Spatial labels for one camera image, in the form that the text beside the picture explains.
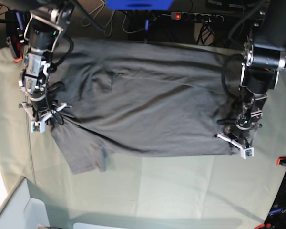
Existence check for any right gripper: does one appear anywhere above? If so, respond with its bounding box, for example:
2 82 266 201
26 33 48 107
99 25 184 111
19 98 69 124

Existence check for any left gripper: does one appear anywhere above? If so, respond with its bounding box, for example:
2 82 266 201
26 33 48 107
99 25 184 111
215 114 262 150

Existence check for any grey t-shirt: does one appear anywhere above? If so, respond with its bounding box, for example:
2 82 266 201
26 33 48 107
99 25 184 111
50 39 235 174

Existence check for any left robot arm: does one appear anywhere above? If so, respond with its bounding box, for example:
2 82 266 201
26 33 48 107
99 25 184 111
216 0 286 155

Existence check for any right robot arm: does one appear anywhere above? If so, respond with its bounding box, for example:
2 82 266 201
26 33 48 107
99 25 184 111
18 0 74 131

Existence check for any red black clamp left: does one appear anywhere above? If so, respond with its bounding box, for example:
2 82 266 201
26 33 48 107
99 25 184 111
6 36 24 62

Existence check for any red clamp bottom right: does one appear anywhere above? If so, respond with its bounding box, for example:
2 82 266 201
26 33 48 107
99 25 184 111
254 223 272 229

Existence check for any white bin corner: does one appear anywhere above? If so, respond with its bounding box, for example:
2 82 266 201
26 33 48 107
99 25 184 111
0 177 51 229

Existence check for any black power strip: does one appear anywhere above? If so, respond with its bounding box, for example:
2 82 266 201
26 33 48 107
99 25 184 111
170 12 224 23

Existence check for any blue box top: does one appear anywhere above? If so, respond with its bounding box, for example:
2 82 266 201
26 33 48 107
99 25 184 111
105 0 173 10

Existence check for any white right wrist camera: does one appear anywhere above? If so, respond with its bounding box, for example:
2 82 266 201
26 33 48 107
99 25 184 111
31 121 45 133

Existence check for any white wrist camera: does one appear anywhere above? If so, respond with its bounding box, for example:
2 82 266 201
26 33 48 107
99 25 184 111
31 121 45 133
240 147 255 159

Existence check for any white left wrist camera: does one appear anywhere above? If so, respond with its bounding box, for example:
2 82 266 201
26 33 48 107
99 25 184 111
240 147 255 159

